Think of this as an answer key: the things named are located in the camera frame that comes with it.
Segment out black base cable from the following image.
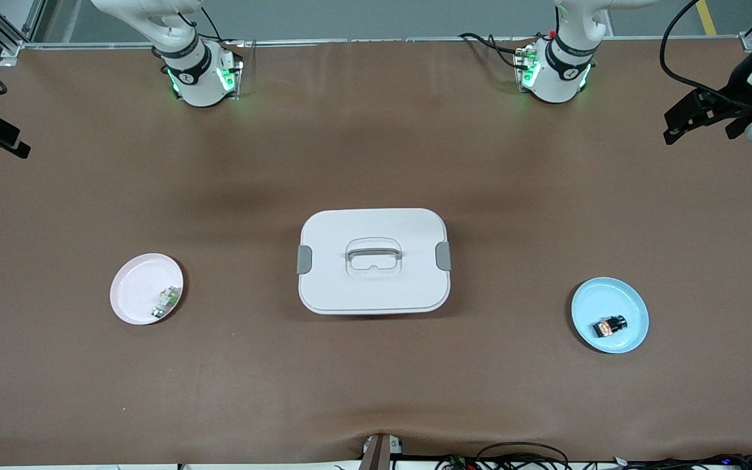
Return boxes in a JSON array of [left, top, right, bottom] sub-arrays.
[[460, 31, 533, 71], [196, 7, 246, 46]]

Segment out orange and black push-button switch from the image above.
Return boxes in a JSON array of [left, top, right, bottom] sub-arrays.
[[590, 315, 630, 340]]

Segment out brown table cover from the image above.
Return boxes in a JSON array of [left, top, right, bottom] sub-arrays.
[[0, 36, 752, 467]]

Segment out silver table edge rail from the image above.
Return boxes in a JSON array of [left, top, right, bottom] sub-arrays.
[[20, 36, 745, 50]]

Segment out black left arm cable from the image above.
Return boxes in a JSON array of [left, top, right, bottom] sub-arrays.
[[660, 0, 752, 105]]

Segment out light blue round plate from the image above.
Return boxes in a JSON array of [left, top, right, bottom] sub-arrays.
[[571, 277, 650, 354]]

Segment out black cable bundle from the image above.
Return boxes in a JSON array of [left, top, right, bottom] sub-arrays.
[[435, 442, 752, 470]]

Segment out pink round plate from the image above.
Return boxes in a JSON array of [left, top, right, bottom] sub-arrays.
[[110, 253, 185, 326]]

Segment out green and white switch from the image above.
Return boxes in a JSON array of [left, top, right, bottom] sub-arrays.
[[151, 286, 181, 321]]

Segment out table edge clamp bracket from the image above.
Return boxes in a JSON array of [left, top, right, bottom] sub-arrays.
[[358, 433, 404, 470]]

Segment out white lidded storage box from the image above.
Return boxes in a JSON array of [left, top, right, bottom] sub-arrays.
[[296, 208, 453, 316]]

